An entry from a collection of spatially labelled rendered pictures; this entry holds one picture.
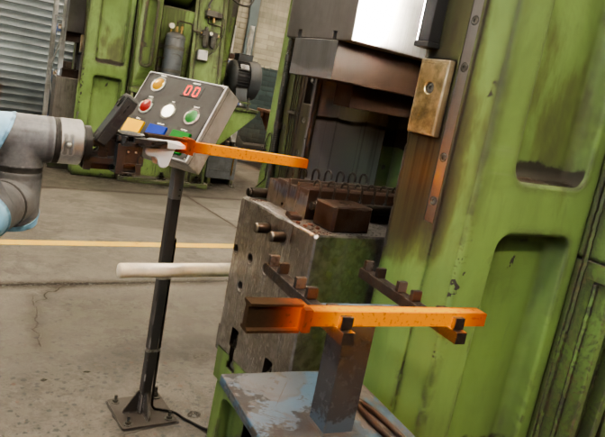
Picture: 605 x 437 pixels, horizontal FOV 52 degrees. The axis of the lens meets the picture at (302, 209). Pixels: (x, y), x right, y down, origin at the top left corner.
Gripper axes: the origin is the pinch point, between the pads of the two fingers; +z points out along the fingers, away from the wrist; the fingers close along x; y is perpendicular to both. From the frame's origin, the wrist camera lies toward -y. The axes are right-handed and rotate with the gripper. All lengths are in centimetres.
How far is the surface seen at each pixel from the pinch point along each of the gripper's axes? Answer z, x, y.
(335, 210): 37.2, 9.8, 10.8
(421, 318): 21, 61, 15
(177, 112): 21, -61, -1
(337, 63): 37.9, -2.1, -23.2
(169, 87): 20, -70, -8
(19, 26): 58, -814, -23
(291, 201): 36.2, -9.1, 13.5
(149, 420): 25, -59, 107
